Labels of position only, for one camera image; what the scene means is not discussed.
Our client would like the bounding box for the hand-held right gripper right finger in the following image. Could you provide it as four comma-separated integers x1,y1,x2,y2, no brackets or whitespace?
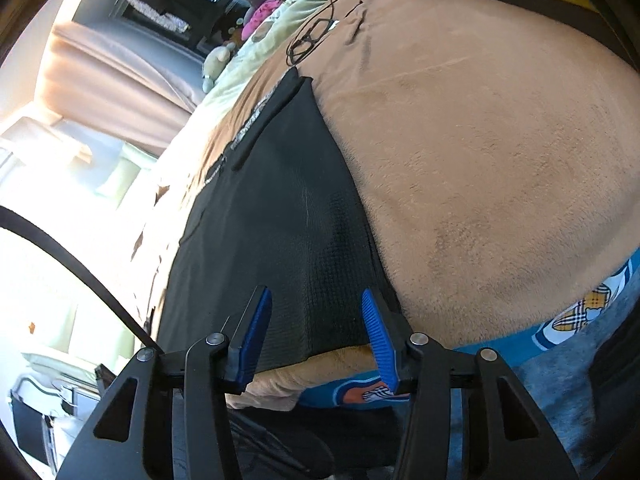
361,287,581,480

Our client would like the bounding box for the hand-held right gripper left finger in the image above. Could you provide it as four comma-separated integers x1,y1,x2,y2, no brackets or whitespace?
57,285,274,480

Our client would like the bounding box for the black garment with floral trim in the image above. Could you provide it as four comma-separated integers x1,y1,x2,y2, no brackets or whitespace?
150,67,402,377

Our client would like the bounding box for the person's leg in patterned pants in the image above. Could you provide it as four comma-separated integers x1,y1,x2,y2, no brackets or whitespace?
225,400,403,480

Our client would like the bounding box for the blue printed bed sheet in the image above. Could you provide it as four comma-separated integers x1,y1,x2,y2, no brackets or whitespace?
297,250,640,411

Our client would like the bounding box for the grey-blue shaggy rug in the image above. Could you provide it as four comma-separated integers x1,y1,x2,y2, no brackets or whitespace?
447,320,640,480

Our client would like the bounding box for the brown fleece blanket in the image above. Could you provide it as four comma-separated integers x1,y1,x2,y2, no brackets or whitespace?
132,0,640,411

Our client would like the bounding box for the pink curtain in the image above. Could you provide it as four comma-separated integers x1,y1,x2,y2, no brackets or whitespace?
42,22,201,154

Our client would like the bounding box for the pink cloth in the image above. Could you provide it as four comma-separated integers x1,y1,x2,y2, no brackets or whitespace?
241,0,284,42

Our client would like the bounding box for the black cable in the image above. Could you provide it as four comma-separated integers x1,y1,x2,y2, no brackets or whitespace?
0,205,163,356

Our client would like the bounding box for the black coiled cord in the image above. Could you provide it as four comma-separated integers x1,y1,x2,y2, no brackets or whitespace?
287,0,369,67

